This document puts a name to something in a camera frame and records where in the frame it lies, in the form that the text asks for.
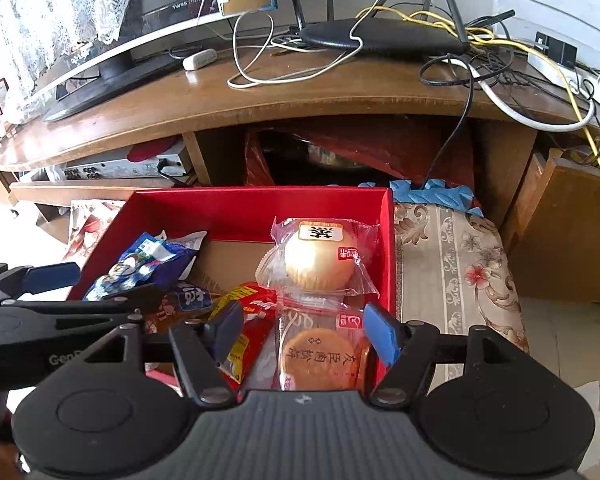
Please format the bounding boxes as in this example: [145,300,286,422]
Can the yellow cable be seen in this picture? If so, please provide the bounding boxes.
[357,6,600,197]

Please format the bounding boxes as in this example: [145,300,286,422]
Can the brown round cake packet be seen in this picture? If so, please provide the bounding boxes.
[276,304,372,392]

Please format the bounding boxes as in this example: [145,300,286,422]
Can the black router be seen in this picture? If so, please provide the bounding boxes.
[281,0,517,59]

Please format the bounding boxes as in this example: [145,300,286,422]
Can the thin white cable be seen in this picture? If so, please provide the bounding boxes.
[227,9,362,91]

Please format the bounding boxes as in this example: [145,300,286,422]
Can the black cable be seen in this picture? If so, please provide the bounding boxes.
[419,51,531,192]

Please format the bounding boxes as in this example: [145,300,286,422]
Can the blue snack packet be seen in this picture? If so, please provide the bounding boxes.
[82,232,208,302]

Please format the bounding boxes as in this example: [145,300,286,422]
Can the red cardboard box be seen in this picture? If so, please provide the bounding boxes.
[67,186,398,401]

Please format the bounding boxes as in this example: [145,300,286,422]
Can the wooden television stand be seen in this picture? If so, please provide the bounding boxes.
[0,35,600,241]

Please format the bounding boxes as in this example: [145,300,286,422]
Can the dark blue wafer packet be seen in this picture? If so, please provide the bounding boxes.
[172,280,214,314]

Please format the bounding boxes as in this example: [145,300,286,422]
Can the black power adapter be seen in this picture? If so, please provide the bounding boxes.
[535,31,579,66]

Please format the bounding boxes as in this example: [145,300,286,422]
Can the red plastic bag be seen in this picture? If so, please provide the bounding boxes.
[244,127,477,192]

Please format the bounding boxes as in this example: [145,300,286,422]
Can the silver snack packet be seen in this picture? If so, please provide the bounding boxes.
[166,230,209,261]

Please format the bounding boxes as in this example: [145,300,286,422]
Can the thick white cable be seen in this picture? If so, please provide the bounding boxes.
[474,57,597,132]

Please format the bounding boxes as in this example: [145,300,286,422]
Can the small white adapter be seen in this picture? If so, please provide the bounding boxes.
[182,48,217,71]

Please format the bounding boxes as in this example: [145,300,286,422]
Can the yellow red snack packet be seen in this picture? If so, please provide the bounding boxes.
[205,282,279,386]

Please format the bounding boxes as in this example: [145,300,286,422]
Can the orange puffed snack packet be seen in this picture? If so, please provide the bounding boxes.
[145,296,181,336]

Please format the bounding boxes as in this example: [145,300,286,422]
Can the white power strip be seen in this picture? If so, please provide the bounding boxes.
[526,47,600,122]

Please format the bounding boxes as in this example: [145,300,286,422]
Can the silver media player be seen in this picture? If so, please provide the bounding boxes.
[20,151,192,182]

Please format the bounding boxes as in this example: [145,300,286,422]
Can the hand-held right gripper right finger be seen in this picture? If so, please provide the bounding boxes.
[364,302,533,407]

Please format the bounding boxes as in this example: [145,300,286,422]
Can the white round pastry packet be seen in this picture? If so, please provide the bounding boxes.
[256,216,381,302]

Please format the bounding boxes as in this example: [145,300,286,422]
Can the floral tablecloth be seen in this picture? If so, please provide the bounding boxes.
[67,199,531,382]

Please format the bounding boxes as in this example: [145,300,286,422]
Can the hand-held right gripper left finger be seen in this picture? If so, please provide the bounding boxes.
[75,301,245,407]

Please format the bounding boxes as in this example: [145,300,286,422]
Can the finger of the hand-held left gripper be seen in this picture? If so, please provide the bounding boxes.
[0,262,82,307]
[0,284,162,319]

